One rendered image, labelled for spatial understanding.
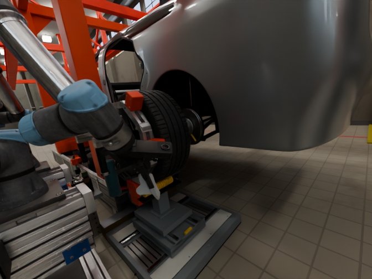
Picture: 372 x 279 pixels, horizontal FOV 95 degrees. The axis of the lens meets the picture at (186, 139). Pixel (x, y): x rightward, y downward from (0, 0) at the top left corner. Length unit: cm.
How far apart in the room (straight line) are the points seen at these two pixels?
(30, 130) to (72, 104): 12
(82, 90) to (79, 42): 128
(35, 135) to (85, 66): 118
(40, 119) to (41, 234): 48
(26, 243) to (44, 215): 9
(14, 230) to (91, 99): 55
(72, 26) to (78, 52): 17
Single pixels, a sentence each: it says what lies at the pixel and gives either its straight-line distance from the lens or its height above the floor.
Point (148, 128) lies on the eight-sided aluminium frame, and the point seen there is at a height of 95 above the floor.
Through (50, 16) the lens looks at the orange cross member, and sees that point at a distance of 384.
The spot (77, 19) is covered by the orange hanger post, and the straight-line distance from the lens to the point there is 170.
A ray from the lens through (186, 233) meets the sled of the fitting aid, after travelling 136.
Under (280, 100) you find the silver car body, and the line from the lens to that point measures 98.
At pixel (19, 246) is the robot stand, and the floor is 69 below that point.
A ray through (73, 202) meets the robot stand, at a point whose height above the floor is 76.
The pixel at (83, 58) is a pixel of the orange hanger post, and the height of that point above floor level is 148.
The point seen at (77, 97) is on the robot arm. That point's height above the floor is 110.
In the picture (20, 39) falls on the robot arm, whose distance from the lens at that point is 65.
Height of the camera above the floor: 106
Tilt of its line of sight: 12 degrees down
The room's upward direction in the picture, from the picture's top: 8 degrees counter-clockwise
